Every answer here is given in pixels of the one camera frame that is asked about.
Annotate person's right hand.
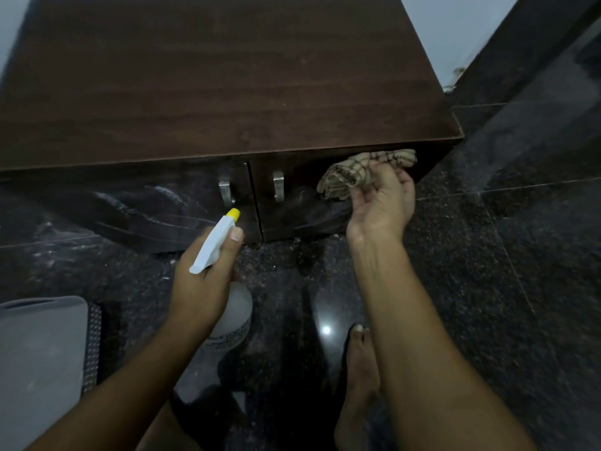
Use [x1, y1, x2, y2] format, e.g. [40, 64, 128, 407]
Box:
[347, 160, 416, 245]

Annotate person's left hand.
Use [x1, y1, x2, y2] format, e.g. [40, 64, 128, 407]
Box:
[167, 226, 245, 335]

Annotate white spray bottle yellow nozzle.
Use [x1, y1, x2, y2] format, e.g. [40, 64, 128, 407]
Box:
[189, 208, 253, 350]

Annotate beige checked cleaning cloth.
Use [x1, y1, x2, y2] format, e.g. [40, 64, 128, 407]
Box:
[316, 148, 418, 201]

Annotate person's left forearm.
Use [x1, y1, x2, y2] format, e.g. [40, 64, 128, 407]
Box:
[26, 312, 212, 451]

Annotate person's right forearm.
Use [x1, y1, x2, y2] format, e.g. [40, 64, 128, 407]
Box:
[347, 230, 538, 451]

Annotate dark brown wooden cabinet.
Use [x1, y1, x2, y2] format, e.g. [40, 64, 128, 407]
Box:
[0, 0, 465, 254]

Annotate person's right foot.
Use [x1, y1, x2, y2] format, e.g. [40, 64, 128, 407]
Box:
[334, 324, 382, 451]

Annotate person's left leg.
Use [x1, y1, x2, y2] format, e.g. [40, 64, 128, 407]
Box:
[136, 394, 203, 451]

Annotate grey plastic basket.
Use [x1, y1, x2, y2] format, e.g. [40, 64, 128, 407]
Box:
[0, 296, 103, 451]

